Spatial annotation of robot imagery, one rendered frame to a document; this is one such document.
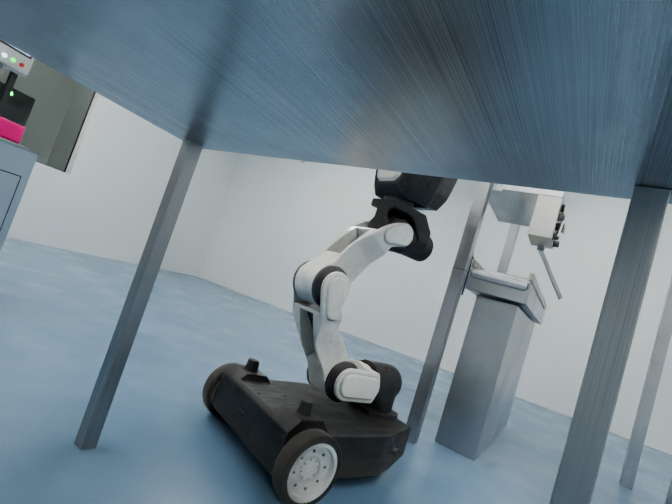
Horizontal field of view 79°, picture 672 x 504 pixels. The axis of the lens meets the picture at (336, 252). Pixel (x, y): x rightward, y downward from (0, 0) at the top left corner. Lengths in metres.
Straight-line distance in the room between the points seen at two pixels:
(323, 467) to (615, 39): 1.14
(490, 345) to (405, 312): 3.45
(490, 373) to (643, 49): 1.90
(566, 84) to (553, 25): 0.08
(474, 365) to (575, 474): 1.60
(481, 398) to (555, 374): 3.28
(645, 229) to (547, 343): 4.81
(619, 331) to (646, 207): 0.17
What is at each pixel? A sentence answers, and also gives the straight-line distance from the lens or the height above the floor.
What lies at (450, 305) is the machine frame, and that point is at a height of 0.67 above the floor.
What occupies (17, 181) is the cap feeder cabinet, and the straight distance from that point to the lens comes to 2.44.
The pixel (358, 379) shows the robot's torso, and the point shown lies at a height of 0.31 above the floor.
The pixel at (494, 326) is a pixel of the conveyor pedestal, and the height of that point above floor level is 0.64.
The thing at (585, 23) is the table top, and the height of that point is 0.84.
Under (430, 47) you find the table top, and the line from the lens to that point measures 0.46.
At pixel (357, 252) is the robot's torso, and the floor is 0.72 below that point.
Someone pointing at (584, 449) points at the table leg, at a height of 0.49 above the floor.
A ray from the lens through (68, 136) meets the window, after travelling 5.78.
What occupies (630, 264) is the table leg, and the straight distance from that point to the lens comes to 0.65.
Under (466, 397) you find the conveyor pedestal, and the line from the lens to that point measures 2.24.
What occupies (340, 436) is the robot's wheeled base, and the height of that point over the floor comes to 0.17.
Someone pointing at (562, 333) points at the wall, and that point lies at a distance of 5.46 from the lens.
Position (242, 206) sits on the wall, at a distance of 7.07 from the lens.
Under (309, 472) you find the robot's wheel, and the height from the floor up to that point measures 0.09.
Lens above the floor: 0.59
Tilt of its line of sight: 4 degrees up
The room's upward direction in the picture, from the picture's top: 18 degrees clockwise
